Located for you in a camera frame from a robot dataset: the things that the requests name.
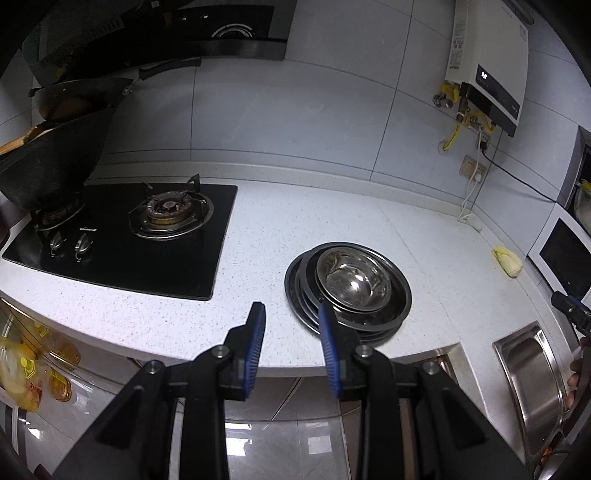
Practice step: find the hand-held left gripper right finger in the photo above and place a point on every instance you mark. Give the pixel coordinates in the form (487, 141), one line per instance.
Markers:
(328, 357)

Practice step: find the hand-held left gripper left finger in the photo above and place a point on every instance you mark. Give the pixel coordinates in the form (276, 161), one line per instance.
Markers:
(256, 344)

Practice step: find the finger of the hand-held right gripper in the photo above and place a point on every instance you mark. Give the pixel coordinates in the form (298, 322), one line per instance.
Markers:
(572, 309)

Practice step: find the small steel bowl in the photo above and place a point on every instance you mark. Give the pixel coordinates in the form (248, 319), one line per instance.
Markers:
(352, 306)
(346, 282)

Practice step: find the large patterned steel bowl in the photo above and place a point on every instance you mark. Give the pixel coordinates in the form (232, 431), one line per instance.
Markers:
(401, 300)

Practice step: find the medium steel bowl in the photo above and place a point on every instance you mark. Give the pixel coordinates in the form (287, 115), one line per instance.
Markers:
(377, 277)

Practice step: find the person's right hand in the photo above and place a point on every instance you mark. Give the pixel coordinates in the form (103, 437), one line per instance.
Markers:
(575, 383)

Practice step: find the white microwave oven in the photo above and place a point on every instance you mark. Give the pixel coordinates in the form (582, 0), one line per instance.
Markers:
(563, 249)

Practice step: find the steel sink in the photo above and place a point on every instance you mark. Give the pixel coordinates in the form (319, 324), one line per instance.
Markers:
(531, 378)

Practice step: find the napa cabbage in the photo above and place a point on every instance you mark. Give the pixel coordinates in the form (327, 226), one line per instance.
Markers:
(508, 261)

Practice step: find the glossy cabinet door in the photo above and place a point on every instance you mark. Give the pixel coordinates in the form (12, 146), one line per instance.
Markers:
(286, 443)

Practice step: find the black glass gas stove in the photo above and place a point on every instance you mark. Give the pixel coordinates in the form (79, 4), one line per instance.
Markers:
(198, 258)

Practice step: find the yellow cooking oil bottle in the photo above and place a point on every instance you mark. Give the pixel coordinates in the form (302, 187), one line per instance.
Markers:
(23, 369)

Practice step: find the white gas water heater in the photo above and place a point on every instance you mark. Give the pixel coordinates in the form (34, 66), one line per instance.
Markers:
(494, 60)

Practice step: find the black wok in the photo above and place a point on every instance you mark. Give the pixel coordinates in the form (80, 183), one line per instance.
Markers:
(51, 170)

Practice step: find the dark frying pan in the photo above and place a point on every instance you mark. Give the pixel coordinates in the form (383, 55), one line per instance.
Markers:
(69, 99)

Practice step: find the black range hood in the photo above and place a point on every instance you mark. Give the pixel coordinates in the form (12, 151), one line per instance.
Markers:
(221, 27)

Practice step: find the beige wall socket white plug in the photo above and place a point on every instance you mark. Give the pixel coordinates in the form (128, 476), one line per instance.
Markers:
(473, 168)

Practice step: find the beige wall socket black plug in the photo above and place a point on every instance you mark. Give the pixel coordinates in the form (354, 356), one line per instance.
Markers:
(483, 141)

